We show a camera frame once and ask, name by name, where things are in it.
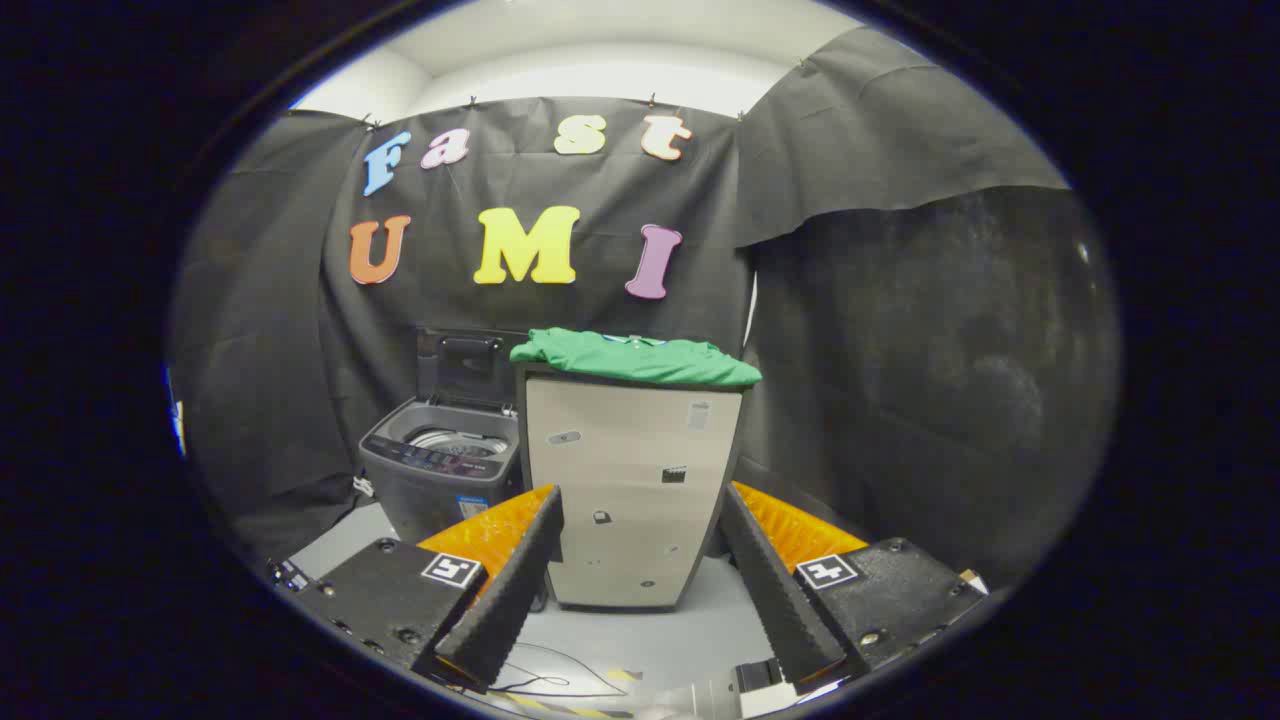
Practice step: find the green polo shirt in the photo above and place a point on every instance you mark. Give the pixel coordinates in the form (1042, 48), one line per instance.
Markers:
(640, 362)

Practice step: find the grey washing machine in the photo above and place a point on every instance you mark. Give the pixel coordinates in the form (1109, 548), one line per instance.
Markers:
(440, 500)

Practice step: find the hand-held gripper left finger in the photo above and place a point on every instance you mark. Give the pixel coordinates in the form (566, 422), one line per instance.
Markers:
(505, 600)

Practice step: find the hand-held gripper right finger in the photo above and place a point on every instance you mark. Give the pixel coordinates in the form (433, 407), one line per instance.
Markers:
(775, 600)

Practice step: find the beige cabinet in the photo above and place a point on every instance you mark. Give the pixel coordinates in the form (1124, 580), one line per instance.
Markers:
(620, 480)

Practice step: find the black backdrop cloth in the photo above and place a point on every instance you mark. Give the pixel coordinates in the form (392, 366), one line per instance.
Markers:
(850, 350)

